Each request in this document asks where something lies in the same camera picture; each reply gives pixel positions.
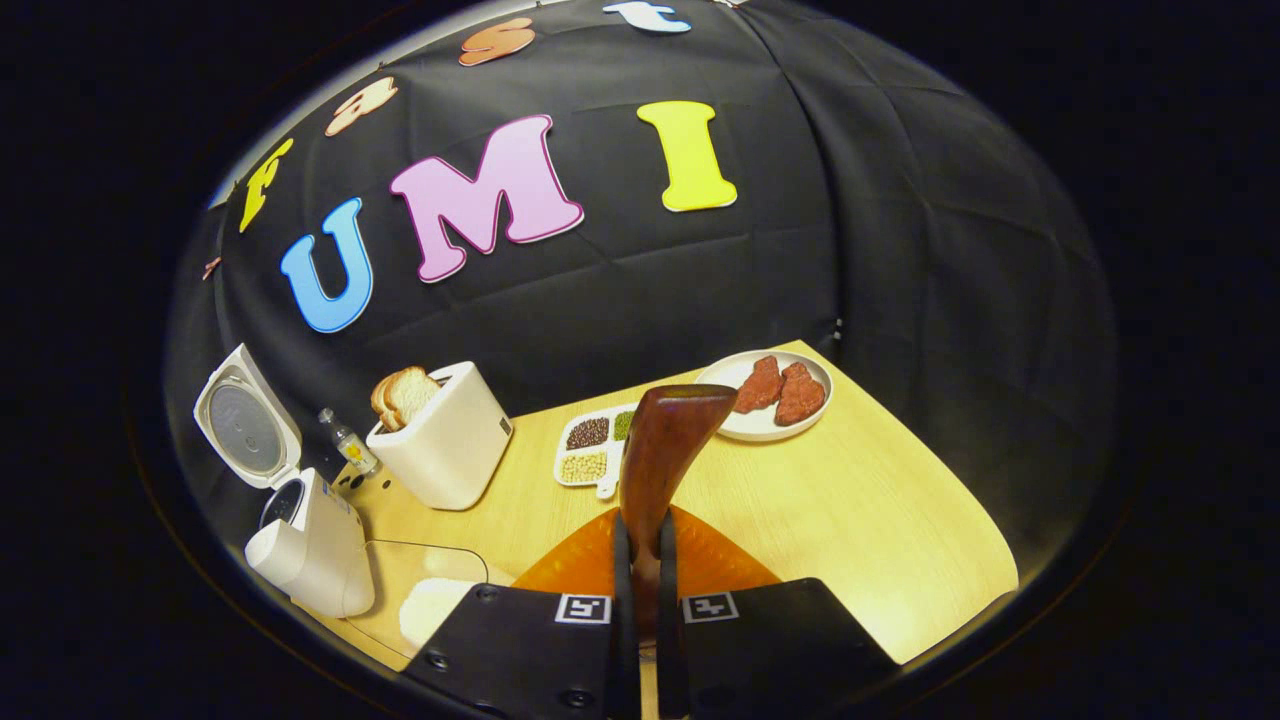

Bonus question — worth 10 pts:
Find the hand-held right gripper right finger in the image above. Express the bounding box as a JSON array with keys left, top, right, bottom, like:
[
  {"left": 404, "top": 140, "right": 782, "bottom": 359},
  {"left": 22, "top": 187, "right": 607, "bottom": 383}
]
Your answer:
[{"left": 655, "top": 505, "right": 901, "bottom": 720}]

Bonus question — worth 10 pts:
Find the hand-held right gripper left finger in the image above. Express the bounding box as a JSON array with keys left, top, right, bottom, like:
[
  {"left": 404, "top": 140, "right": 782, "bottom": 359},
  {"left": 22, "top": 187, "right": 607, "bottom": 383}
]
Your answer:
[{"left": 400, "top": 505, "right": 641, "bottom": 720}]

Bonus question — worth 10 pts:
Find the white rice heap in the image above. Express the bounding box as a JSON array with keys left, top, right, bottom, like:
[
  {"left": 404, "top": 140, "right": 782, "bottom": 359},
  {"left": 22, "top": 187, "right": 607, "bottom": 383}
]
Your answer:
[{"left": 400, "top": 578, "right": 481, "bottom": 649}]

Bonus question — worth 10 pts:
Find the brown wooden spoon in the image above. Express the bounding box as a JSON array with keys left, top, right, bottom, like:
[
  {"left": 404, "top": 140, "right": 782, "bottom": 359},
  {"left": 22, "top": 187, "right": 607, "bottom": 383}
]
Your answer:
[{"left": 620, "top": 384, "right": 739, "bottom": 641}]

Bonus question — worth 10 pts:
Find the white rice cooker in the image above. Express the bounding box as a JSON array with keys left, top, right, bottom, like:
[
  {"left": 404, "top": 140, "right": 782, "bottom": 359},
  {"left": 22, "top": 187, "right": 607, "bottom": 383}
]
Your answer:
[{"left": 193, "top": 344, "right": 376, "bottom": 618}]

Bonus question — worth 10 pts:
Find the white divided bean dish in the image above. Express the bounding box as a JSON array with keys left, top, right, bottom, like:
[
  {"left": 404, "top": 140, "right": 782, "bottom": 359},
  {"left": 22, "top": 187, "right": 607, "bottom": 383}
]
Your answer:
[{"left": 553, "top": 402, "right": 641, "bottom": 500}]

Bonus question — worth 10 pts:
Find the clear plastic container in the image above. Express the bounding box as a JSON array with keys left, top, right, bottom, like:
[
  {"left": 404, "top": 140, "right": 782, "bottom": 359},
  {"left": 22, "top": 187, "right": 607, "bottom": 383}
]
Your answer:
[{"left": 345, "top": 540, "right": 516, "bottom": 661}]

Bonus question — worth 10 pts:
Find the white toaster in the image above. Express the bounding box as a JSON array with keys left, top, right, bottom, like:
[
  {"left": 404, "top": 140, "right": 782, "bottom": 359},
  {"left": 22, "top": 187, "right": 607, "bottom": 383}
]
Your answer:
[{"left": 366, "top": 362, "right": 513, "bottom": 511}]

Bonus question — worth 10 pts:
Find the white round plate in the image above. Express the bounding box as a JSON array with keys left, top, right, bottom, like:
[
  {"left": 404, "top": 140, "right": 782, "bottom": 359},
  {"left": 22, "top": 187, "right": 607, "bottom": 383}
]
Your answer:
[{"left": 693, "top": 350, "right": 834, "bottom": 443}]

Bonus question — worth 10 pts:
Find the red meat piece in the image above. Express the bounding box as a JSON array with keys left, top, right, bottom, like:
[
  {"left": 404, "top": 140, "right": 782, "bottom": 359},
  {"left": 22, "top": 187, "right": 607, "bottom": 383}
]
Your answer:
[
  {"left": 733, "top": 355, "right": 786, "bottom": 415},
  {"left": 774, "top": 362, "right": 828, "bottom": 427}
]

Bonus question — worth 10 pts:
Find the bread slice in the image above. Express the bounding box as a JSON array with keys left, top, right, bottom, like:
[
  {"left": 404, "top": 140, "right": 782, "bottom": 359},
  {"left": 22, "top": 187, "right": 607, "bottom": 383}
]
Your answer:
[
  {"left": 370, "top": 372, "right": 401, "bottom": 433},
  {"left": 383, "top": 366, "right": 443, "bottom": 429}
]

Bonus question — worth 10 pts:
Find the small glass bottle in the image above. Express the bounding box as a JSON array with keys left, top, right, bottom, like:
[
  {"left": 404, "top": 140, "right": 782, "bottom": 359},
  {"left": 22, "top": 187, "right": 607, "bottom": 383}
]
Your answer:
[{"left": 318, "top": 408, "right": 381, "bottom": 477}]

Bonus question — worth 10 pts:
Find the black backdrop cloth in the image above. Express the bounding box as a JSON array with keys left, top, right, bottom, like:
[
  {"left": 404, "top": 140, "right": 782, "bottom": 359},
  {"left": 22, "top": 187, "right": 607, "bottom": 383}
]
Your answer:
[{"left": 165, "top": 0, "right": 1119, "bottom": 561}]

